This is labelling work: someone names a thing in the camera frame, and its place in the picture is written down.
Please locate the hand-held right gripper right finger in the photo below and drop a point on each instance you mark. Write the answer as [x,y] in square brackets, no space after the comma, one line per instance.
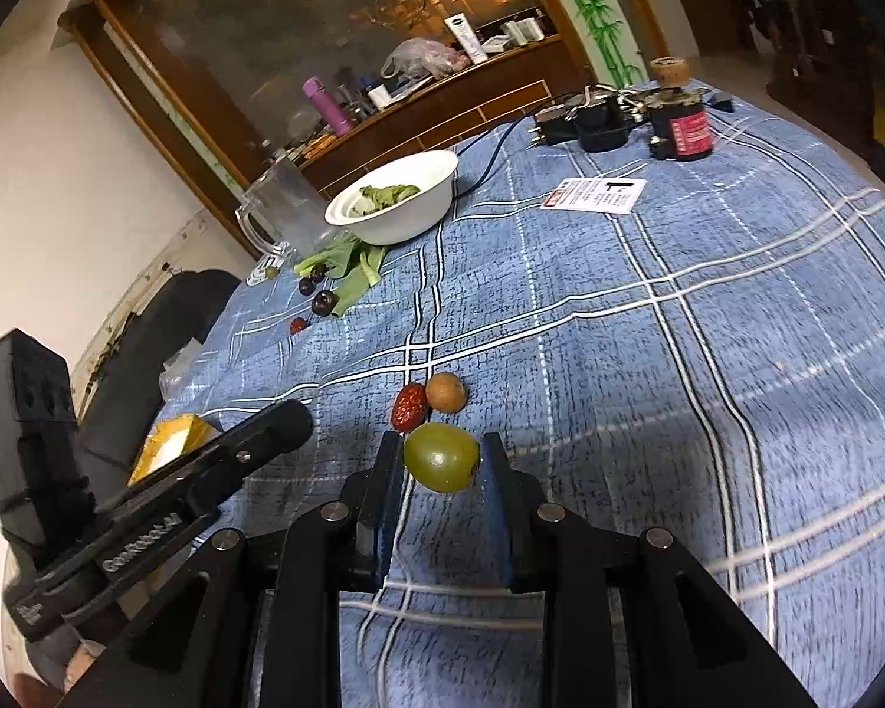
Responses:
[498,501]

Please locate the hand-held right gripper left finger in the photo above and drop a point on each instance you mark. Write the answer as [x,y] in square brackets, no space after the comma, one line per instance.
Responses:
[389,501]

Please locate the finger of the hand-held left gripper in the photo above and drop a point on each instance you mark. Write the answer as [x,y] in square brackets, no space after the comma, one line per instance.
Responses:
[265,436]

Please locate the green jujube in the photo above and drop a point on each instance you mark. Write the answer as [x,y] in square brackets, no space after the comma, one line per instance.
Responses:
[442,457]

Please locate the yellow-rimmed white foam box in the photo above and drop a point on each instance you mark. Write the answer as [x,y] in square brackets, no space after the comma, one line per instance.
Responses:
[169,442]

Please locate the person's left hand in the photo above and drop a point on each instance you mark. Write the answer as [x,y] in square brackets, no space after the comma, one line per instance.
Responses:
[63,671]

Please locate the red jujube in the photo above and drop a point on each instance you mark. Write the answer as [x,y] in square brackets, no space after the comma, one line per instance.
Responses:
[409,407]

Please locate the clear plastic bag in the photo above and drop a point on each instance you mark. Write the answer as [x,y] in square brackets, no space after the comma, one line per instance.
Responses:
[181,370]

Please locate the small red fruit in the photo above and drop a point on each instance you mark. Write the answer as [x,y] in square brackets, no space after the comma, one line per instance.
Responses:
[299,325]

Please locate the brown longan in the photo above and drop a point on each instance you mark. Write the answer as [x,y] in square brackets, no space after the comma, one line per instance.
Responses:
[446,392]

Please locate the dark round fruit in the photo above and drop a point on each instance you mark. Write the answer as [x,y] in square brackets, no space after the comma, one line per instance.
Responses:
[324,302]
[306,286]

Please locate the black leather sofa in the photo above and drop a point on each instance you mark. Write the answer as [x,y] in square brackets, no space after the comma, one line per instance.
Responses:
[147,339]

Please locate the blue plaid tablecloth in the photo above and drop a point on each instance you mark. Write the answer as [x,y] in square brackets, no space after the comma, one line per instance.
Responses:
[634,383]

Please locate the green vegetable leaves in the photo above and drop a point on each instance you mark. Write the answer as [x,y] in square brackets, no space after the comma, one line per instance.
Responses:
[350,273]

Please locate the clear glass pitcher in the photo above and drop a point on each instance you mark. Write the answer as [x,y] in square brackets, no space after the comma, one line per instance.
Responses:
[287,206]

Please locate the white bowl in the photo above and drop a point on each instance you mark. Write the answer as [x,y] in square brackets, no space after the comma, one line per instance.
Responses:
[413,220]

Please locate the green vegetable in bowl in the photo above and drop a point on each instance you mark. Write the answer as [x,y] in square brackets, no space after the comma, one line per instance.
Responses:
[387,195]

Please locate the white printed card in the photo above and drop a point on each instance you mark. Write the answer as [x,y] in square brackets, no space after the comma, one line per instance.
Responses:
[597,195]

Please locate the purple bottle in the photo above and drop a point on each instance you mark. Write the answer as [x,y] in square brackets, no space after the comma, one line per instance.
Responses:
[328,107]

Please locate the wooden cabinet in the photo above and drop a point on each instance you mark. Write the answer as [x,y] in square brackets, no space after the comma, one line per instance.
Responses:
[413,118]

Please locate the wood-framed glass partition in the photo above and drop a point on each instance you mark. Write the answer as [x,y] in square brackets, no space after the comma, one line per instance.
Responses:
[155,74]

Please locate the black power adapter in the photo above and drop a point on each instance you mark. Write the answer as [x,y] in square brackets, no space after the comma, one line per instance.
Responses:
[559,127]
[603,127]

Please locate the clear bag with pink contents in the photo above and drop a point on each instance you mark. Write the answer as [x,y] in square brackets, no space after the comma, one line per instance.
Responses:
[420,59]

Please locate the dark bottle red label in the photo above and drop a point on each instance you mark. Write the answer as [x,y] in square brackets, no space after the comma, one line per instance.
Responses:
[682,133]

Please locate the white tube bottle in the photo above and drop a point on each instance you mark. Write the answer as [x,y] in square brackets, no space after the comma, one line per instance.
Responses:
[466,37]

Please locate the white cups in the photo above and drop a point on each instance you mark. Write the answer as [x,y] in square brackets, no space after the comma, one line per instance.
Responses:
[523,31]

